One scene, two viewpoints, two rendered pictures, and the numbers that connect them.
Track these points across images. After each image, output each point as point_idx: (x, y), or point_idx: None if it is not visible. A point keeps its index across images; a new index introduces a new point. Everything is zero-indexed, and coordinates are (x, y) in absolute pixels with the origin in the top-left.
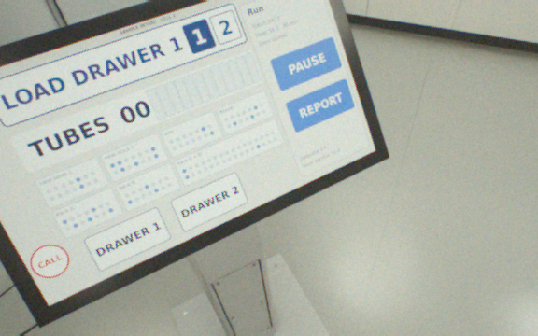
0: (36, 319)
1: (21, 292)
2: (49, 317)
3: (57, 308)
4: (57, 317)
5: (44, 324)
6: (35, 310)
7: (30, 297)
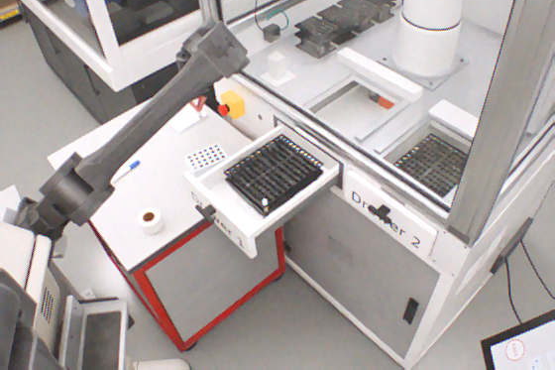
0: (485, 339)
1: (500, 332)
2: (484, 346)
3: (488, 351)
4: (483, 350)
5: (481, 343)
6: (490, 339)
7: (497, 337)
